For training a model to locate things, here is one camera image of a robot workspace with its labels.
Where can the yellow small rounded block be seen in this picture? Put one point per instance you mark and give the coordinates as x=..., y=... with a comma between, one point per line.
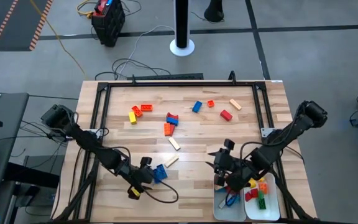
x=261, y=179

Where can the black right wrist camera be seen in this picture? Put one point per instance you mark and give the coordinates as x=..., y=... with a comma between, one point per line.
x=229, y=144

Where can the black frame clamp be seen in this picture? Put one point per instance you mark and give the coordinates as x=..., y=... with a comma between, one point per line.
x=232, y=77
x=133, y=79

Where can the black metal table frame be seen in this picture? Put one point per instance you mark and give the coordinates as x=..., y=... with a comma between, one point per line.
x=182, y=84

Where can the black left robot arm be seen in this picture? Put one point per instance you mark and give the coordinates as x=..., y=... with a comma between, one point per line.
x=95, y=147

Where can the black mat striped edges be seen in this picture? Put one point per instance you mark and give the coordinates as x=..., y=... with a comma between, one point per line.
x=11, y=18

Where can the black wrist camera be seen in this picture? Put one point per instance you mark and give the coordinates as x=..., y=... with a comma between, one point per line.
x=229, y=144
x=145, y=161

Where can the blue rectangular toy brick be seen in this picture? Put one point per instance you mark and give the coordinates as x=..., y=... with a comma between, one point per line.
x=232, y=199
x=197, y=106

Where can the orange rectangular toy brick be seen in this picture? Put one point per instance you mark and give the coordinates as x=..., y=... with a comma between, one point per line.
x=137, y=111
x=146, y=107

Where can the red arch toy brick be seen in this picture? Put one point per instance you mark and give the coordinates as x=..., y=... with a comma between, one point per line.
x=172, y=115

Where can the black pole white base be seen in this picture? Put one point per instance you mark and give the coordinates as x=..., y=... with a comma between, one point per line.
x=182, y=21

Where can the yellow tape tag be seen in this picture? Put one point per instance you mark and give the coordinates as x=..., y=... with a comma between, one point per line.
x=134, y=193

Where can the orange small toy block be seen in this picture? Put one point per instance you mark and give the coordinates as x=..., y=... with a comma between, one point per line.
x=263, y=188

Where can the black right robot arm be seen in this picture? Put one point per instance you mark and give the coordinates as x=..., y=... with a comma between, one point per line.
x=278, y=146

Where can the white plastic bin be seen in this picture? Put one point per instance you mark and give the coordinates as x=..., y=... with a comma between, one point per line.
x=228, y=214
x=270, y=213

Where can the yellow small square brick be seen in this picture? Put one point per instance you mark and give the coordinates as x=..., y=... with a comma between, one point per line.
x=252, y=183

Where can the green square toy brick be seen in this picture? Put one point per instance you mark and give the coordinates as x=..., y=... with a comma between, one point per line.
x=262, y=204

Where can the black power strip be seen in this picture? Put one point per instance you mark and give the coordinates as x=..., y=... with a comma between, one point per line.
x=166, y=76

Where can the plain wooden rectangular block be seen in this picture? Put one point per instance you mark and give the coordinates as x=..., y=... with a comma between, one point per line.
x=222, y=203
x=174, y=143
x=171, y=160
x=235, y=104

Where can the blue small toy brick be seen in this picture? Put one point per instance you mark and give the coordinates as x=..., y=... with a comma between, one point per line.
x=172, y=121

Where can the orange studded toy brick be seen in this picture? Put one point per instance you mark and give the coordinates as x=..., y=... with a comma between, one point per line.
x=167, y=129

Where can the red cylinder block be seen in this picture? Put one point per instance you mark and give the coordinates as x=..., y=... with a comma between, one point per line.
x=229, y=189

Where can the yellow rectangular toy brick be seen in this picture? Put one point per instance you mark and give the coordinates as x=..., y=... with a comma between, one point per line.
x=132, y=118

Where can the grey frame corner plate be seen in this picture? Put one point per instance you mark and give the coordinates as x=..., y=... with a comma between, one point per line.
x=95, y=133
x=267, y=132

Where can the red rectangular toy block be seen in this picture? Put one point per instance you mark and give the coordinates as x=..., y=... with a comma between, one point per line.
x=226, y=115

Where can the red wedge toy block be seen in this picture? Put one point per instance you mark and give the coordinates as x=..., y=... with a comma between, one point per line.
x=173, y=129

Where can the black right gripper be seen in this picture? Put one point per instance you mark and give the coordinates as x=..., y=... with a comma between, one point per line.
x=227, y=163

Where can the black round stand base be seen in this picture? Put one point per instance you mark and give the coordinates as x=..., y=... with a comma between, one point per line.
x=213, y=11

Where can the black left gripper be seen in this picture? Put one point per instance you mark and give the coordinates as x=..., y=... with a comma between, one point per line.
x=138, y=179

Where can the orange small square brick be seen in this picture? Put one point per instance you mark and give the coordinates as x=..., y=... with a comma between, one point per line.
x=210, y=103

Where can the black side desk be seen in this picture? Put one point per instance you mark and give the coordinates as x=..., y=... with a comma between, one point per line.
x=8, y=140

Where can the green small thin block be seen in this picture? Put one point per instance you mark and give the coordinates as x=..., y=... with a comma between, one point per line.
x=260, y=195

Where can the blue large square brick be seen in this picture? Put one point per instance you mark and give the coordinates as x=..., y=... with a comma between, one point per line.
x=161, y=173

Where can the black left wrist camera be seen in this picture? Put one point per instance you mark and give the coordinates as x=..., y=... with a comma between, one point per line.
x=145, y=161

